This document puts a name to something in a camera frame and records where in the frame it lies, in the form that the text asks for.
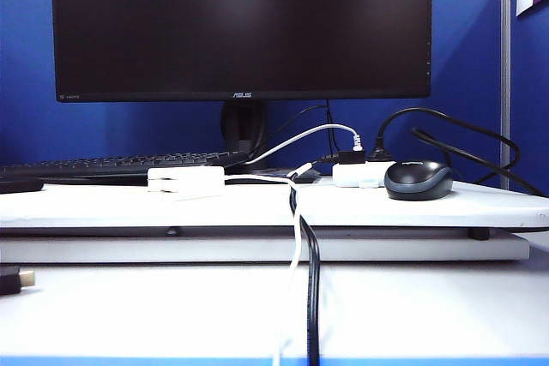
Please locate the white charging base block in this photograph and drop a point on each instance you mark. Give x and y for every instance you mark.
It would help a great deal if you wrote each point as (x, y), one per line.
(186, 181)

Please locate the black monitor stand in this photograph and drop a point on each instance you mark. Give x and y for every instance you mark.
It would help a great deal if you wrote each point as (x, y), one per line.
(244, 126)

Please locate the black plug adapter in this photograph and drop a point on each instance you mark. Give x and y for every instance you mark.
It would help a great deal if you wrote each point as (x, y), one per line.
(349, 157)

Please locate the white power strip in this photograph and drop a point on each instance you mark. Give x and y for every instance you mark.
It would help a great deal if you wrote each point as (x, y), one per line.
(351, 175)

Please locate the black ASUS computer monitor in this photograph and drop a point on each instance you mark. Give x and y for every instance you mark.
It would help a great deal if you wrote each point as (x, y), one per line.
(240, 27)

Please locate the black grey computer mouse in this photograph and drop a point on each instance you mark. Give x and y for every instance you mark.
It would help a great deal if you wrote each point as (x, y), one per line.
(418, 181)

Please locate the black computer keyboard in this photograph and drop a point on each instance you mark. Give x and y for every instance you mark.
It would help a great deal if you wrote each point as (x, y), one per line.
(107, 164)

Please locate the white desk riser board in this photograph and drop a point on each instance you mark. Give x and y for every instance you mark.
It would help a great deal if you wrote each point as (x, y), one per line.
(107, 211)

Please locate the black rubber riser foot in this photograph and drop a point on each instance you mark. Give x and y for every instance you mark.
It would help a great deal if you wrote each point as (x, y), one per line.
(478, 234)

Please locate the wide blue partition panel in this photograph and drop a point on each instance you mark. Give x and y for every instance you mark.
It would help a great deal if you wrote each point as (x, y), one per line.
(467, 61)

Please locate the blue partition panel with sign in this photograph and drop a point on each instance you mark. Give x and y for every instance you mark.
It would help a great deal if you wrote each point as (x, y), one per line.
(532, 104)

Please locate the black gold HDMI plug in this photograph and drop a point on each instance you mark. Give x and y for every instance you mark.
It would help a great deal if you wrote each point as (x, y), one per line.
(10, 280)

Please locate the silver partition post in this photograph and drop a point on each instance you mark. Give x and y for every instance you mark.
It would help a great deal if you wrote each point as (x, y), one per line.
(506, 83)

